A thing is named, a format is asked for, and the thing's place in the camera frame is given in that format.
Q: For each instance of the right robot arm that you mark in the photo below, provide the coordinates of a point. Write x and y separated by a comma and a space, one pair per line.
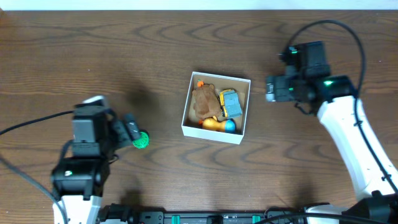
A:
336, 104

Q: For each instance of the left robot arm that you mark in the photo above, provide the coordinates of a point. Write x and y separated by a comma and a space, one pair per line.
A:
84, 165

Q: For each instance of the yellow grey toy truck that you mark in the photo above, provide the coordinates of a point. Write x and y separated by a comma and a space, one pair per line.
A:
230, 106

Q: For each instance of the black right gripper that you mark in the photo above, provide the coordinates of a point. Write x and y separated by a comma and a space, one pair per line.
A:
272, 88

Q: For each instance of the brown plush capybara toy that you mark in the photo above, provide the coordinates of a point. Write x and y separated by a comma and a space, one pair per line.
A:
206, 103

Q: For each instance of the white cardboard box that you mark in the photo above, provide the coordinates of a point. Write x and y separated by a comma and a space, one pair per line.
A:
190, 125

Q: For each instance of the orange duck toy blue base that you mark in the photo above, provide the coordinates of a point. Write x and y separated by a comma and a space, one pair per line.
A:
212, 124

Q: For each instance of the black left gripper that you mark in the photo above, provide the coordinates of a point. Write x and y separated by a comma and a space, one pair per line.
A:
130, 131

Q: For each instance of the green mesh ball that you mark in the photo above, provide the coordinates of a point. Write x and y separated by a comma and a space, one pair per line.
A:
142, 142

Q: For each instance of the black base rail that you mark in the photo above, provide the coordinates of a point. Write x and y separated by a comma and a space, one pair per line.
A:
116, 213

